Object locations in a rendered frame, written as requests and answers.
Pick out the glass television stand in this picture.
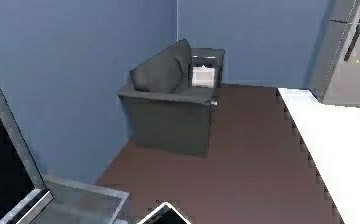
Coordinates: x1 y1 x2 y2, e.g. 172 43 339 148
30 174 130 224

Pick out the dark grey sofa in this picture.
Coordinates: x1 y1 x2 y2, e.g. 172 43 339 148
117 38 226 158

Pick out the white cushion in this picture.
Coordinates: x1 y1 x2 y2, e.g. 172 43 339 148
191 65 217 89

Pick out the black white-edged flat object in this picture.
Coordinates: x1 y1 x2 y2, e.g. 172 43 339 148
136 201 193 224

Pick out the white worktop counter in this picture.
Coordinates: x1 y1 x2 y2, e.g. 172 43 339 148
277 87 360 224

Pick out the grey fridge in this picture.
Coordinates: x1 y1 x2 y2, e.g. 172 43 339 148
308 0 360 108

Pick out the black fridge handle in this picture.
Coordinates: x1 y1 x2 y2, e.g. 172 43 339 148
343 23 360 62

